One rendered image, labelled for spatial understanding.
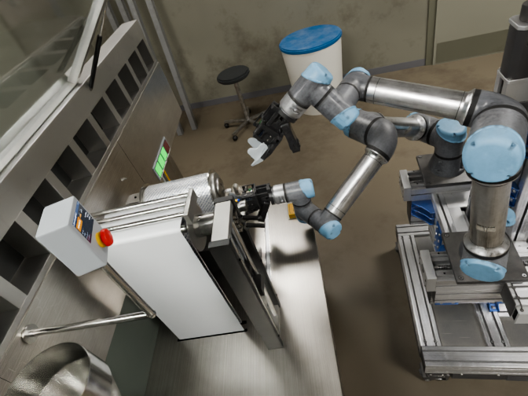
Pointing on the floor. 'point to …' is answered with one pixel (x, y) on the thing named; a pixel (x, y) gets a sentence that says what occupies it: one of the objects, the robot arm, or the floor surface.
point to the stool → (235, 75)
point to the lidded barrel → (313, 53)
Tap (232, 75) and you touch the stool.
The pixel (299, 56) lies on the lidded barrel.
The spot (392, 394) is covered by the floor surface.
